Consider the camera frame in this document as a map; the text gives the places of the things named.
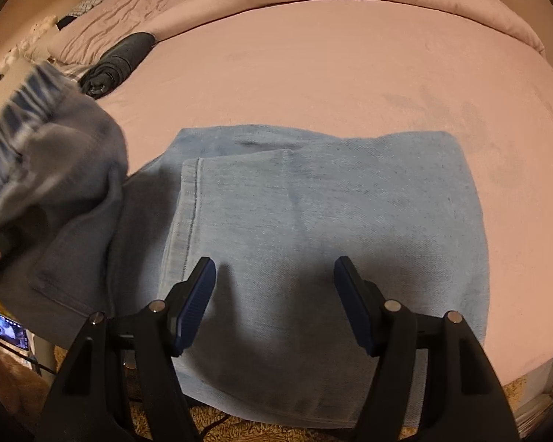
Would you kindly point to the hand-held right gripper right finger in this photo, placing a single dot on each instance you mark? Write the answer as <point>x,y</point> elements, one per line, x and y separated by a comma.
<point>355,304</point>

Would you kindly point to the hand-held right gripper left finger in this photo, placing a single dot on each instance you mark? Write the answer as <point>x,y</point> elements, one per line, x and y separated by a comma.
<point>196,304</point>

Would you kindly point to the light blue denim pants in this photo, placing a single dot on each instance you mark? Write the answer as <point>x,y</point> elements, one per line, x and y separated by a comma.
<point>327,202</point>

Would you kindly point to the phone with lit screen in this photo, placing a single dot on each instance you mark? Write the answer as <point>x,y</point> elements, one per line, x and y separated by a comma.
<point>4,329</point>

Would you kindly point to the white cloth bundle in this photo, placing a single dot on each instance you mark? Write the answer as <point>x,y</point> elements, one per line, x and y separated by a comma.
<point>27,41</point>

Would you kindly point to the bed with pink sheet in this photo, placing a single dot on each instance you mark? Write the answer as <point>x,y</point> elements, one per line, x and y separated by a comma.
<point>350,78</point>

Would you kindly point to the dark folded clothes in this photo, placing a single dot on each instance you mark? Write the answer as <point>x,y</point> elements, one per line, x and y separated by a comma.
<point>120,62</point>

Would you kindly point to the small checkered pillow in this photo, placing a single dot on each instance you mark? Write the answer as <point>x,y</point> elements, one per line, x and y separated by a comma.
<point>90,3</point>

